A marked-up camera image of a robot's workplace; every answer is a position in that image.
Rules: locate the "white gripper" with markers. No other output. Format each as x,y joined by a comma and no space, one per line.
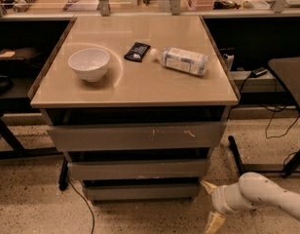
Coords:
218,200

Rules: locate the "grey bottom drawer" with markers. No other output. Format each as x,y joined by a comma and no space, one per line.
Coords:
142,192

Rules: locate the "grey drawer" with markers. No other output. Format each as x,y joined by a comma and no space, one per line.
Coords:
142,192
139,169
136,136

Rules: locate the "grey middle drawer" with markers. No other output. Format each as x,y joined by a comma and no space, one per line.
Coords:
139,169

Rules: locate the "grey top drawer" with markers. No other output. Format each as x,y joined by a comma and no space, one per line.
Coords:
136,136

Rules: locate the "grey drawer cabinet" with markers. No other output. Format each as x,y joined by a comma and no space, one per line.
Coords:
135,92

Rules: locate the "black table leg right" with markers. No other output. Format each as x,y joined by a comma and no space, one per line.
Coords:
233,147

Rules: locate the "black table leg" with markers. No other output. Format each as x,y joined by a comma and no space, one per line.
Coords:
18,151
233,147

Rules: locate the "black device on shelf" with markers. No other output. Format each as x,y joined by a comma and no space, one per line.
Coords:
258,72

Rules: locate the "clear plastic water bottle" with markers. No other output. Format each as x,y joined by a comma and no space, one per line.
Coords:
181,60

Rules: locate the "dark side table top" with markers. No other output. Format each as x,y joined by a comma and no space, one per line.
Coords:
287,71

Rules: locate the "dark snack packet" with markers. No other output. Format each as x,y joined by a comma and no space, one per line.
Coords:
137,52

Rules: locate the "white bowl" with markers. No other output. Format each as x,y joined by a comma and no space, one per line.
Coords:
90,64

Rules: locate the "black table leg left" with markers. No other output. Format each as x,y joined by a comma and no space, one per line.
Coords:
18,151

